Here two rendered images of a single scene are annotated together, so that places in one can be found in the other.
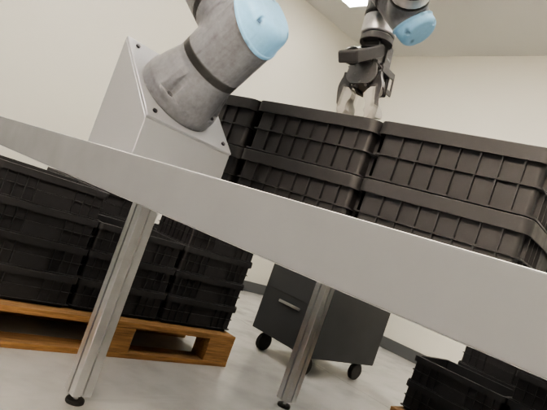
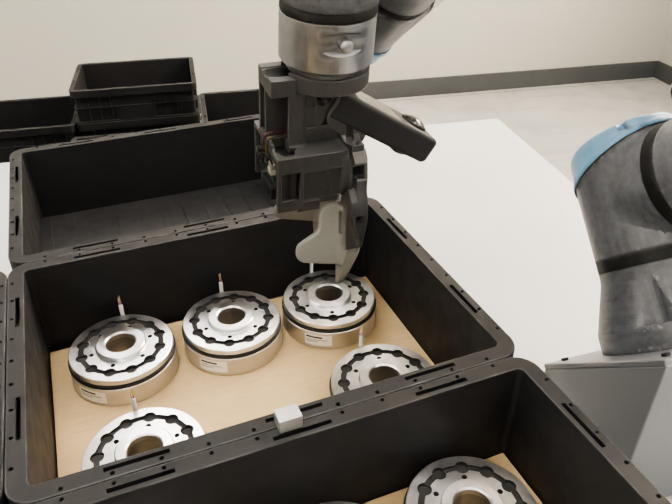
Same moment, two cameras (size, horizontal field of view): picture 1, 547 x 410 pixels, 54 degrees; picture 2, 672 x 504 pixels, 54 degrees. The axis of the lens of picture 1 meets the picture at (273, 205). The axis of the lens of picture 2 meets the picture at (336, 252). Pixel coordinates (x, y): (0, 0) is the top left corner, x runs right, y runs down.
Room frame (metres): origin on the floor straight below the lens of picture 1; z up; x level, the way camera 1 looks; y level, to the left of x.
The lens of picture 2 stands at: (1.58, 0.18, 1.30)
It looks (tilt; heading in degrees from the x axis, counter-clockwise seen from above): 33 degrees down; 210
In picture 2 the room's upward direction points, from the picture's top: straight up
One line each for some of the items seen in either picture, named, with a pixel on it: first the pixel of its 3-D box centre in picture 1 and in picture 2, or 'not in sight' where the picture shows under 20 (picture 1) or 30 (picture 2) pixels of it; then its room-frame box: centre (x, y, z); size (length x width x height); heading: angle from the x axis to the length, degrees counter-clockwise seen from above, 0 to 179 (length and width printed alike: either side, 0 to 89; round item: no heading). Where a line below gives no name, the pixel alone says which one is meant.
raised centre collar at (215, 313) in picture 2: not in sight; (231, 317); (1.17, -0.19, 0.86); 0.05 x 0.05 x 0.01
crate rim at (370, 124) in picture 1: (356, 146); (244, 315); (1.21, -0.13, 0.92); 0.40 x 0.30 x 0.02; 143
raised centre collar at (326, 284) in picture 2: not in sight; (328, 294); (1.09, -0.12, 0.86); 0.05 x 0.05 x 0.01
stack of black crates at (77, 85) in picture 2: not in sight; (145, 134); (0.03, -1.51, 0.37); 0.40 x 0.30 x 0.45; 133
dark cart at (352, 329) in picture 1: (331, 290); not in sight; (3.11, -0.48, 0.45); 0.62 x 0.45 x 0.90; 133
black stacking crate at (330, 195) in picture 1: (333, 211); not in sight; (1.21, -0.13, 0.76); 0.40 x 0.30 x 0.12; 143
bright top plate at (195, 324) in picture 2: not in sight; (231, 320); (1.17, -0.19, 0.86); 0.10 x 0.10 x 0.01
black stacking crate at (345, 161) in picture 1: (348, 167); (248, 356); (1.21, -0.13, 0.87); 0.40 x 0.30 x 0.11; 143
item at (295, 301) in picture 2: not in sight; (328, 298); (1.09, -0.12, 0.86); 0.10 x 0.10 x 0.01
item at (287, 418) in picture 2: not in sight; (288, 418); (1.31, -0.02, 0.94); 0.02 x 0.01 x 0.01; 143
